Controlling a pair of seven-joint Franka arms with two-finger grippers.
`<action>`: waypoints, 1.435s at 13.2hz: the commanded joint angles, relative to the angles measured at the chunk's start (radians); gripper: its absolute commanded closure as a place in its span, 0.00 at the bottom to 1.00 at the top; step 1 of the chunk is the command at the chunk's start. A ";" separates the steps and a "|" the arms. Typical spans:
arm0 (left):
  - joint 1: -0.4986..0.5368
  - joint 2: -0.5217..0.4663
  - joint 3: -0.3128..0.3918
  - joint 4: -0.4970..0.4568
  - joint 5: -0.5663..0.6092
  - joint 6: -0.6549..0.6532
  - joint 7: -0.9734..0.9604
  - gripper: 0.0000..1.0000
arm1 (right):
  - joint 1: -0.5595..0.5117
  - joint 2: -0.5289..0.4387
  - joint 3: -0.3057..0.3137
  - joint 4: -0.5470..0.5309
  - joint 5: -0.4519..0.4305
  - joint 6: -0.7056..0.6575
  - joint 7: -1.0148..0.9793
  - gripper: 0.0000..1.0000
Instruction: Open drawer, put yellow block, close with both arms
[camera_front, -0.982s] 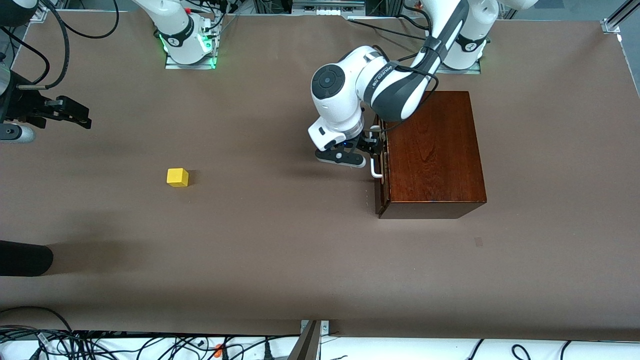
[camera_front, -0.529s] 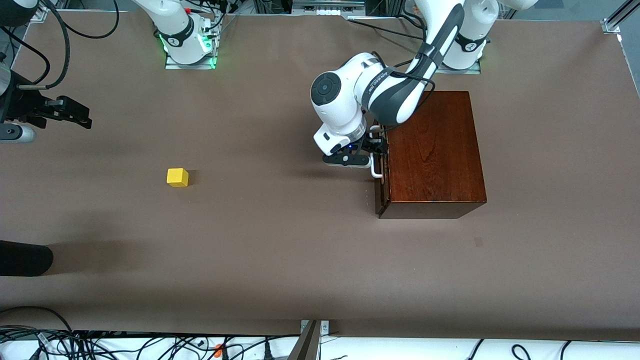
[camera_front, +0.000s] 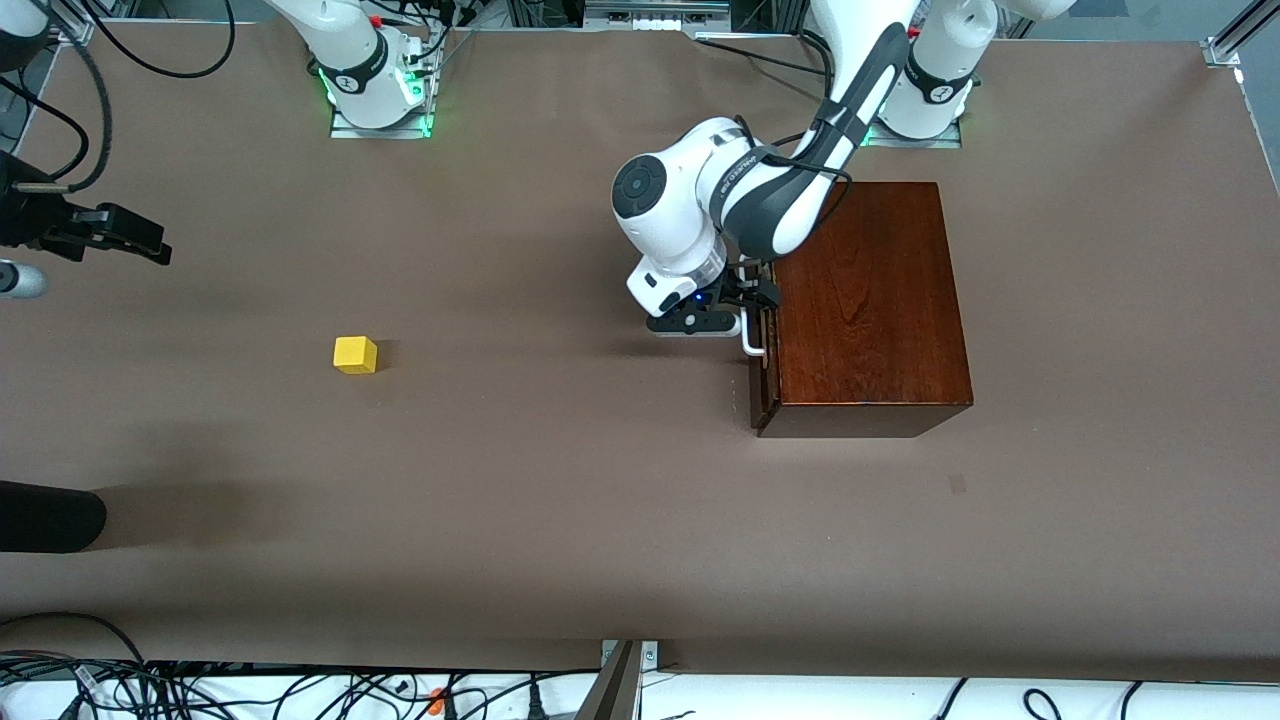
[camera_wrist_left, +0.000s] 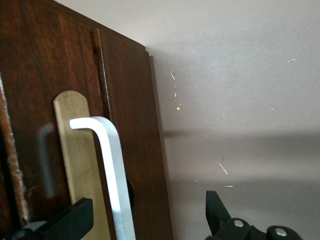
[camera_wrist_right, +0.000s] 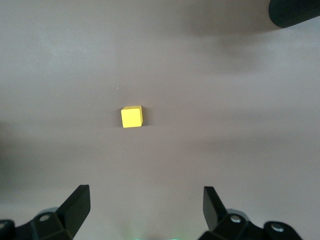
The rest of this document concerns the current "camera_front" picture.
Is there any wooden drawer with white handle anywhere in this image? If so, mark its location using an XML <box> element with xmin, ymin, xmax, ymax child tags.
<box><xmin>740</xmin><ymin>303</ymin><xmax>782</xmax><ymax>433</ymax></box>

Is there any yellow wooden block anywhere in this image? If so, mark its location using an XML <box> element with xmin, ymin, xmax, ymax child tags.
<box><xmin>333</xmin><ymin>336</ymin><xmax>380</xmax><ymax>376</ymax></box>

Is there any dark wooden cabinet box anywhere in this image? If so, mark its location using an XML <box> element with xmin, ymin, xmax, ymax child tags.
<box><xmin>765</xmin><ymin>181</ymin><xmax>975</xmax><ymax>439</ymax></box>

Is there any white power strip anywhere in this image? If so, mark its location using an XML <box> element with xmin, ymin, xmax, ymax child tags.
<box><xmin>584</xmin><ymin>0</ymin><xmax>733</xmax><ymax>33</ymax></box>

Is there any black cylinder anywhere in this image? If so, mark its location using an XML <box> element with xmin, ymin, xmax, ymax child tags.
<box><xmin>0</xmin><ymin>480</ymin><xmax>108</xmax><ymax>554</ymax></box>

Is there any aluminium frame profile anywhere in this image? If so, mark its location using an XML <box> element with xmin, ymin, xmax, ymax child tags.
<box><xmin>1203</xmin><ymin>0</ymin><xmax>1280</xmax><ymax>69</ymax></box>
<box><xmin>55</xmin><ymin>10</ymin><xmax>133</xmax><ymax>48</ymax></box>

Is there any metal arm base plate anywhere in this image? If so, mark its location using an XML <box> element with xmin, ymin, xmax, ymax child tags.
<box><xmin>329</xmin><ymin>98</ymin><xmax>434</xmax><ymax>140</ymax></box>
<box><xmin>862</xmin><ymin>118</ymin><xmax>964</xmax><ymax>150</ymax></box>

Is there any metal pole bracket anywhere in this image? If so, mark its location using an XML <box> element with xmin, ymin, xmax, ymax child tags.
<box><xmin>600</xmin><ymin>640</ymin><xmax>660</xmax><ymax>673</ymax></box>

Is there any metal camera pole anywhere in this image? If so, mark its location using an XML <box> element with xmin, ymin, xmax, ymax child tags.
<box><xmin>574</xmin><ymin>641</ymin><xmax>642</xmax><ymax>720</ymax></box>

